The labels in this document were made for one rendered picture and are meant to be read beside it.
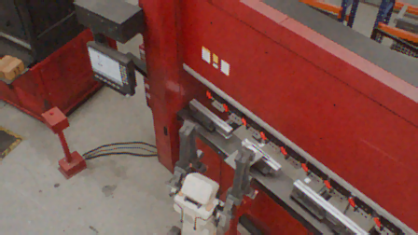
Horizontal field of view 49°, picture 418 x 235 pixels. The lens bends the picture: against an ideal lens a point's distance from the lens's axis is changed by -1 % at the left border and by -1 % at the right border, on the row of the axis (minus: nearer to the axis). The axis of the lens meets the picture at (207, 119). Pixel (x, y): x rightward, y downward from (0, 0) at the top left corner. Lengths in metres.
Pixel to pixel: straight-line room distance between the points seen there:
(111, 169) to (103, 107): 0.94
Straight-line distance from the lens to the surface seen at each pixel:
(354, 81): 2.64
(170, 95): 4.01
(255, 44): 3.07
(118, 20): 3.48
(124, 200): 4.73
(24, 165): 5.28
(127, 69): 3.68
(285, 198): 3.67
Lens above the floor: 3.89
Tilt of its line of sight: 47 degrees down
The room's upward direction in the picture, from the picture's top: straight up
